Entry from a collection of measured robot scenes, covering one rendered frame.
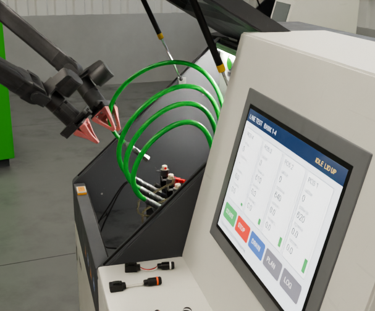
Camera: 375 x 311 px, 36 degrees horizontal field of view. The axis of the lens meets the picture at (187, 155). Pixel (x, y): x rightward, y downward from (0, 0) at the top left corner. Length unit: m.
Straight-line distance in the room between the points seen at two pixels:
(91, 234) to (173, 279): 0.38
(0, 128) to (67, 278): 2.03
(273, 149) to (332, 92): 0.19
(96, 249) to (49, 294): 1.65
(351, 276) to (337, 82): 0.31
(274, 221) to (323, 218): 0.16
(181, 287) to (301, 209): 0.48
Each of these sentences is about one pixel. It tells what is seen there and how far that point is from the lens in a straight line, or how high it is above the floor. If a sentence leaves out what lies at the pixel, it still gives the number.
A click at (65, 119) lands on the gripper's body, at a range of 1.67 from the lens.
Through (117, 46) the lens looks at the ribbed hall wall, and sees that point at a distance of 8.41.
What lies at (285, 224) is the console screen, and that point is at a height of 1.27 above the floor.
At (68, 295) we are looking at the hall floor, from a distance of 3.22.
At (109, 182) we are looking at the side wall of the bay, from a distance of 2.10.
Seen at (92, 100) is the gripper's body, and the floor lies 1.28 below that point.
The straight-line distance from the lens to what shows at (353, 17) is 4.73.
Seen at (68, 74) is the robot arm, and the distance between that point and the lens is 1.64.
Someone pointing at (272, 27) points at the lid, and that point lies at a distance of 1.39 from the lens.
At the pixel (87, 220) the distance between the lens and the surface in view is 1.79.
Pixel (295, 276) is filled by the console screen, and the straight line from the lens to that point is 0.99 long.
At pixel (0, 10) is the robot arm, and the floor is 1.55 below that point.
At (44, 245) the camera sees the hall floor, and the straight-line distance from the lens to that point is 3.76.
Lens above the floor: 1.70
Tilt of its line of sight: 19 degrees down
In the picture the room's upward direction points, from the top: 1 degrees clockwise
